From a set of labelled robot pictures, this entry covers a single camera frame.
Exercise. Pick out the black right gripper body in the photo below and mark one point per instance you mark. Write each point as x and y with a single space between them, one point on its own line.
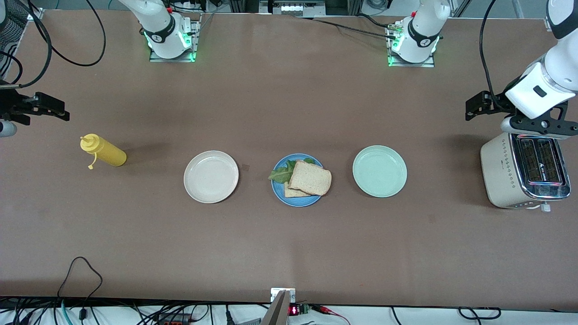
10 103

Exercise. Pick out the yellow mustard squeeze bottle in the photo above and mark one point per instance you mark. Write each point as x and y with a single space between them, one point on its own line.
110 154

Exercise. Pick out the toasted bread slice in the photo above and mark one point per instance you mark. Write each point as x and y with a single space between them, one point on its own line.
311 178
291 193

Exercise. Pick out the green lettuce leaf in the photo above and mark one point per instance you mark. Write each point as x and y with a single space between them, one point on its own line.
280 174

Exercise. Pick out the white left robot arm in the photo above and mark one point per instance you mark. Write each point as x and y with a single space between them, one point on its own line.
537 92

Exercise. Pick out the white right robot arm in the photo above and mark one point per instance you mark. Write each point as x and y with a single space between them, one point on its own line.
158 27

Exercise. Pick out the light green round plate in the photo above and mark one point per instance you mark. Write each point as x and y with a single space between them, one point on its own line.
379 171

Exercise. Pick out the beige round plate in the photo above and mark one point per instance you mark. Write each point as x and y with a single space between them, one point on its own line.
211 177

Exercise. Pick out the blue round plate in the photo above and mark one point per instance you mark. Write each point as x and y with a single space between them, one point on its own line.
276 190

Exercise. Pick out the black mesh net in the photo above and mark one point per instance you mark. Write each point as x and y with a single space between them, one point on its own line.
11 36

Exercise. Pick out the cream two-slot toaster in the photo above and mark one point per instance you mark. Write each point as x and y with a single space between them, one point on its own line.
501 176

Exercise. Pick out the white power strip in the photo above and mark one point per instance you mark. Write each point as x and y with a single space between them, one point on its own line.
189 5

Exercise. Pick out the silver equipment box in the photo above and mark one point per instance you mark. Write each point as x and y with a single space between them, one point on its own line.
293 8

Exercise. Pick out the red black clip leads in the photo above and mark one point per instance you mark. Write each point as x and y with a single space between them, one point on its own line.
325 309

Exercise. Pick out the circuit board with red display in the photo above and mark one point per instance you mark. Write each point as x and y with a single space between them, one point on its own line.
294 310

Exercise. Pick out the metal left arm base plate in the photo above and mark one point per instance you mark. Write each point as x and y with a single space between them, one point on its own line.
411 65

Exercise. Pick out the silver corner bracket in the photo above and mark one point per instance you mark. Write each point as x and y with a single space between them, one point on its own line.
35 14
548 23

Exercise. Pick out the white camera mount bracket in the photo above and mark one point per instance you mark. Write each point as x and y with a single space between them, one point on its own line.
274 294

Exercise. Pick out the grey metal camera bar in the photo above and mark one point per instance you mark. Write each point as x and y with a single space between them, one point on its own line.
277 313

